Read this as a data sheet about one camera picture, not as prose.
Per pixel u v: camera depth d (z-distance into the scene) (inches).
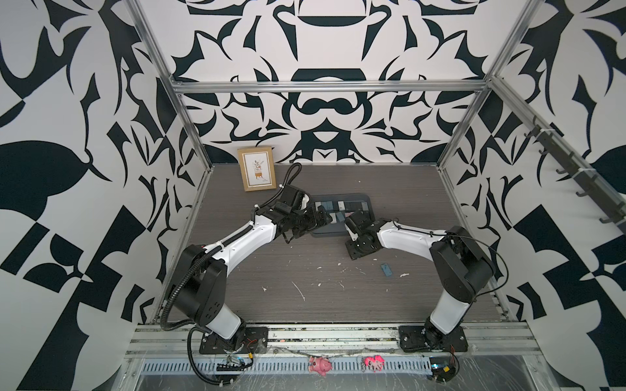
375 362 27.6
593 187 21.6
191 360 27.3
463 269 18.7
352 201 41.4
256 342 28.7
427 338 26.4
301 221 28.9
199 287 17.1
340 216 40.2
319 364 27.0
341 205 41.3
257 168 42.0
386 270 34.5
